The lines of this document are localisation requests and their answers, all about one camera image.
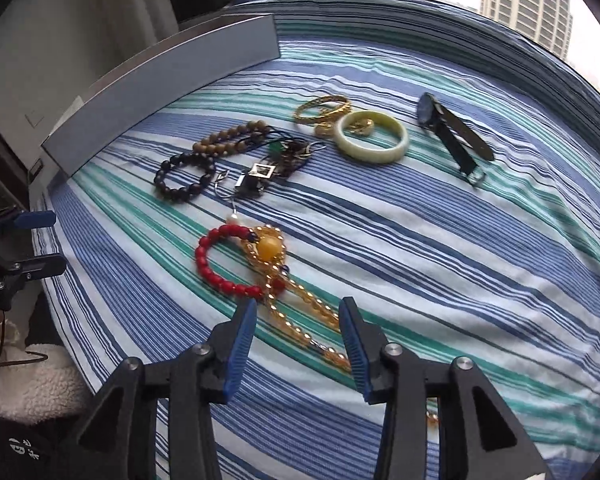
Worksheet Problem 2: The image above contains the white cardboard box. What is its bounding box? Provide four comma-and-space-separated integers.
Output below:
27, 12, 281, 191

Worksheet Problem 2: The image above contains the tall beige tower building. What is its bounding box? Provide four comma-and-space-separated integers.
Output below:
480, 0, 576, 61

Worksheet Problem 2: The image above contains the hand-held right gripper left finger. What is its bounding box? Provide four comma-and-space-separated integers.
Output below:
62, 297, 258, 480

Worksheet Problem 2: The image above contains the amber bead necklace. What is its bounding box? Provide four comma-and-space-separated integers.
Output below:
237, 225, 441, 428

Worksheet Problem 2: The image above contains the green pendant cord necklace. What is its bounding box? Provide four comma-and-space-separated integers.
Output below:
250, 132, 328, 181

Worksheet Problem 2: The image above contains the dark bead bracelet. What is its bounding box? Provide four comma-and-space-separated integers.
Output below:
153, 151, 217, 203

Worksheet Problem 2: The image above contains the gold bangle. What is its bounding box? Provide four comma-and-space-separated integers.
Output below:
294, 94, 353, 126

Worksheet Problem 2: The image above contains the red bead bracelet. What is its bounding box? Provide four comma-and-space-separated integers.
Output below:
196, 224, 287, 301

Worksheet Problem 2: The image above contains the white curtain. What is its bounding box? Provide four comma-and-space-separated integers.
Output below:
0, 0, 181, 61

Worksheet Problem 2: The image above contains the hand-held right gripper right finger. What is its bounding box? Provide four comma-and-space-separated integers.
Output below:
339, 296, 551, 480

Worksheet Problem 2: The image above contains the thin black cable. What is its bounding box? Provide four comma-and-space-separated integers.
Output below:
0, 351, 49, 370

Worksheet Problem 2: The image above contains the pale jade bangle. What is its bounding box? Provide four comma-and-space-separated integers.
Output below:
332, 110, 411, 164

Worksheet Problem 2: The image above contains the black wrist watch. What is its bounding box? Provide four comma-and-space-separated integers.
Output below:
416, 92, 496, 187

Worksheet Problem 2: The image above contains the tan wooden bead bracelet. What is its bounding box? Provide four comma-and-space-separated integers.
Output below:
192, 119, 276, 157

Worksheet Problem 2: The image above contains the silver hook earring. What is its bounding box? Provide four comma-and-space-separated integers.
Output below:
214, 170, 241, 197

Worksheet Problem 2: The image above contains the silver square pendant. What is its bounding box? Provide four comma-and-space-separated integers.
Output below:
235, 162, 278, 200

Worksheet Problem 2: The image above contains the dark printed clothing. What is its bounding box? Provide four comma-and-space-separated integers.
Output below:
0, 400, 93, 480

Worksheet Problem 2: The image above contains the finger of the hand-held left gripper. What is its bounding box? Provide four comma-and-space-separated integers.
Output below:
0, 209, 57, 246
0, 253, 67, 283

